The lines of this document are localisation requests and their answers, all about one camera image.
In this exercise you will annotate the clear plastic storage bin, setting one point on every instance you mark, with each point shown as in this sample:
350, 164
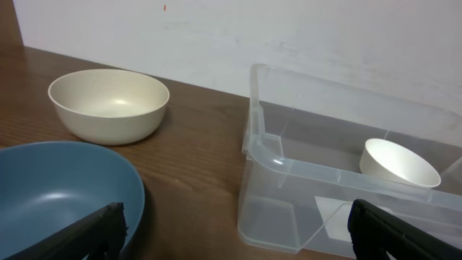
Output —
303, 143

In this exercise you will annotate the cream bowl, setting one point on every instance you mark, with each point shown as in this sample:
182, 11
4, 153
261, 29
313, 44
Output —
109, 106

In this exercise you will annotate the white small bowl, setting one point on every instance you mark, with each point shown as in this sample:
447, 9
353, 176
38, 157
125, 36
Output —
393, 162

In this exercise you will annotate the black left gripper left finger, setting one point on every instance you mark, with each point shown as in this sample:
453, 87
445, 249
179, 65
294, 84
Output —
98, 236

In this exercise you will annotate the blue bowl near gripper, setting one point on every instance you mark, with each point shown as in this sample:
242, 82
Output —
47, 186

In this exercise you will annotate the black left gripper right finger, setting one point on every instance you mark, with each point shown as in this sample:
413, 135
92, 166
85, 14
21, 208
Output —
378, 235

